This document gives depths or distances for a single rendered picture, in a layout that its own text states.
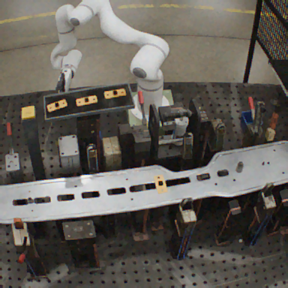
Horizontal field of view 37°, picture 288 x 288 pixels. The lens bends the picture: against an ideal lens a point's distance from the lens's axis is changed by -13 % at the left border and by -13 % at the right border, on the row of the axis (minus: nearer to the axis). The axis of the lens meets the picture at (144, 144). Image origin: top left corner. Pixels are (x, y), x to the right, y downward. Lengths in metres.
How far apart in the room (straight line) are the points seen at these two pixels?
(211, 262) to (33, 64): 2.53
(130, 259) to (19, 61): 2.45
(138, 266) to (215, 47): 2.58
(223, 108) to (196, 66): 1.33
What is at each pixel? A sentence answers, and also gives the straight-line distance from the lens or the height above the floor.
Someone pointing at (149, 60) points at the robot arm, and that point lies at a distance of 2.03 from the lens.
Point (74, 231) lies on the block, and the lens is 1.73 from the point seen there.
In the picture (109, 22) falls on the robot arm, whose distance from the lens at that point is 2.06.
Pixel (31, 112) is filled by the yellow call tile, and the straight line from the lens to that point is 1.93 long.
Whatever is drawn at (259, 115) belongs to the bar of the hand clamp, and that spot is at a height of 1.15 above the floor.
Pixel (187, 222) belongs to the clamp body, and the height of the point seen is 1.04.
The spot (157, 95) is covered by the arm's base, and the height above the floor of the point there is 0.95.
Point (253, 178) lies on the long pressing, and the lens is 1.96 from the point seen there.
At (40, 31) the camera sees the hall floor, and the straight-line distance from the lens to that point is 4.36.
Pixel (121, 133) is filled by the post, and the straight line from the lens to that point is 1.90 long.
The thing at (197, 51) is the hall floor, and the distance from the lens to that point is 4.06.
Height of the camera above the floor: 2.55
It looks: 51 degrees down
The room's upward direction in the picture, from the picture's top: 4 degrees clockwise
